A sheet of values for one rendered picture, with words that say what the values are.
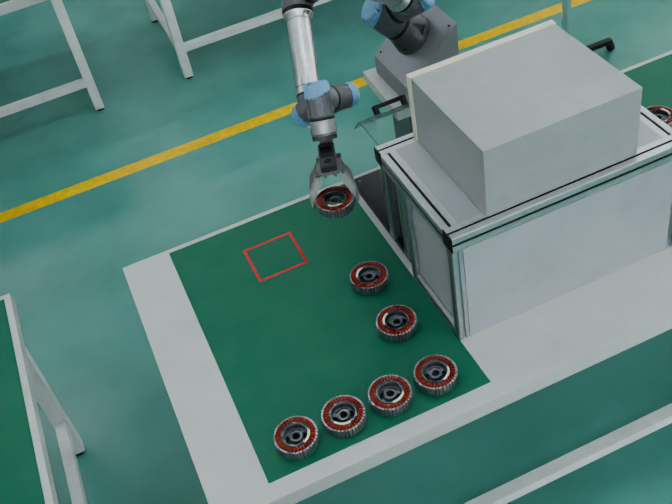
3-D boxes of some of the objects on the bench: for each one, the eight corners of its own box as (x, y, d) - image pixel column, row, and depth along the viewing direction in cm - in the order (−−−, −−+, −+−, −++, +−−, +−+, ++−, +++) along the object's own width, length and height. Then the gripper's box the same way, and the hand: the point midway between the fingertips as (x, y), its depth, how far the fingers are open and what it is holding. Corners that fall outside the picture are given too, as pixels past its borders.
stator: (394, 272, 261) (393, 262, 259) (381, 299, 254) (380, 290, 252) (359, 266, 265) (357, 257, 263) (345, 292, 258) (343, 283, 256)
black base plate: (352, 185, 294) (351, 179, 292) (522, 117, 305) (522, 111, 304) (417, 271, 260) (416, 266, 259) (606, 191, 272) (606, 186, 271)
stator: (420, 313, 248) (419, 304, 246) (414, 344, 240) (413, 335, 238) (380, 311, 251) (379, 302, 248) (373, 342, 243) (372, 333, 241)
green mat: (169, 253, 283) (168, 253, 283) (344, 184, 295) (344, 183, 294) (268, 483, 217) (268, 483, 216) (490, 382, 228) (490, 381, 228)
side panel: (413, 276, 259) (401, 191, 237) (422, 272, 260) (411, 187, 238) (460, 340, 239) (451, 253, 217) (470, 336, 240) (462, 249, 218)
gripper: (356, 128, 262) (367, 196, 266) (294, 138, 264) (306, 206, 268) (355, 130, 254) (367, 200, 258) (291, 141, 255) (303, 210, 259)
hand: (335, 204), depth 260 cm, fingers closed on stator, 13 cm apart
